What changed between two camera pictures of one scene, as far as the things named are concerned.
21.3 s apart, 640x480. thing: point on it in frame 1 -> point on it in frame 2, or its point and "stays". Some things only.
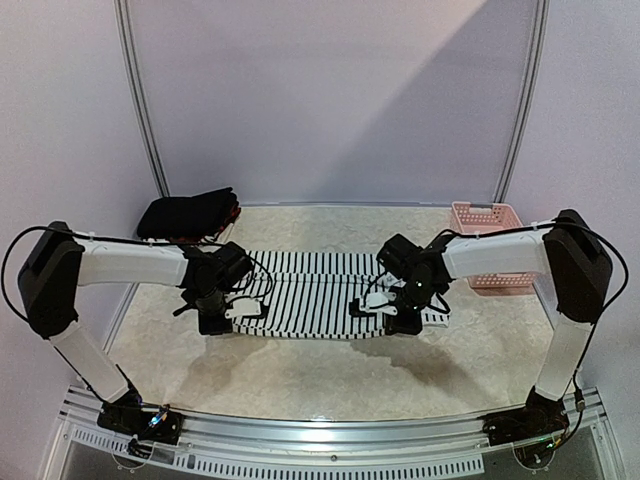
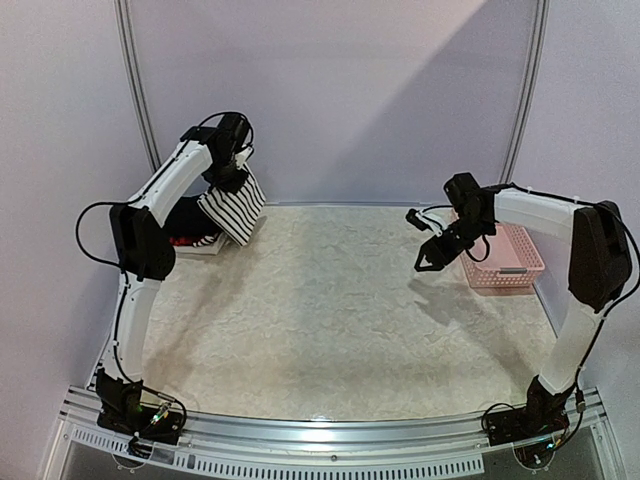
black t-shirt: [187, 219] stays
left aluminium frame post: [124, 25] stays
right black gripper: [402, 323] -> [447, 241]
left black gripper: [208, 327] -> [233, 186]
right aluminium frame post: [530, 90] stays
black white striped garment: [311, 295] -> [233, 213]
